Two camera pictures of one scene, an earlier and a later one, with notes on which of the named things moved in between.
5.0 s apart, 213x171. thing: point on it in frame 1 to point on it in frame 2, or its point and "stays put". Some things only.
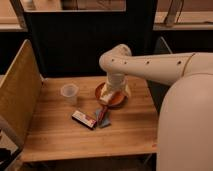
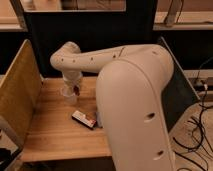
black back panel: x=70 y=43 stays put
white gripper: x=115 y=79 to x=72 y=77
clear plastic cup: x=69 y=92 stays put
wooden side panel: x=20 y=92 stays put
